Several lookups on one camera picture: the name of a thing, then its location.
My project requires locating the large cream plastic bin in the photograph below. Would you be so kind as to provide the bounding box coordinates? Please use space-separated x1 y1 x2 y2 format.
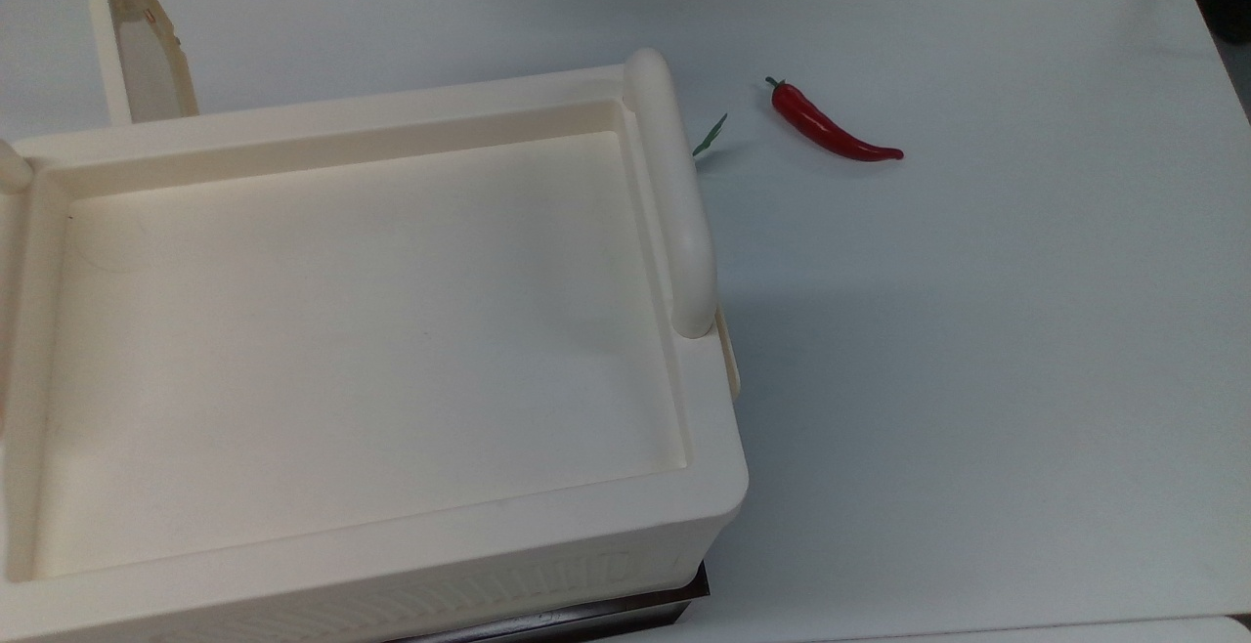
0 64 751 643

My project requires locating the red chili pepper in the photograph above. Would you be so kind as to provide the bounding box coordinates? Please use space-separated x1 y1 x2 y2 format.
764 76 905 163

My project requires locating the cream plastic lid panel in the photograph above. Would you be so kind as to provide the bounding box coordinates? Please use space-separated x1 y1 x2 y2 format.
76 0 200 127

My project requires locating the dark base board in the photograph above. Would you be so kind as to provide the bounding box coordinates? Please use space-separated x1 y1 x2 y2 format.
386 561 711 643

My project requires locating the green leaf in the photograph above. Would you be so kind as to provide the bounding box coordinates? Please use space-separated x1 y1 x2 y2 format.
692 113 729 157

